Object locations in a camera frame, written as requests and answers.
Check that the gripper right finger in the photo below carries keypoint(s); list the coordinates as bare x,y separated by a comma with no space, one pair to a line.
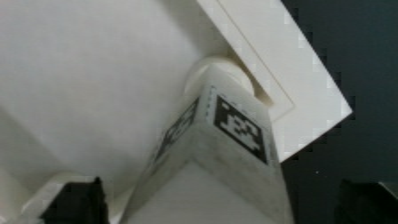
367,203

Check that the white square table top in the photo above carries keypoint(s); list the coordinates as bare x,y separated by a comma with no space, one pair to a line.
97,61

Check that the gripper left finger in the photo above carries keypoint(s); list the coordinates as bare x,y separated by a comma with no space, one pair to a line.
79,206

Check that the white table leg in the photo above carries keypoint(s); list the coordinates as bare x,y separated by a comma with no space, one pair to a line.
212,182

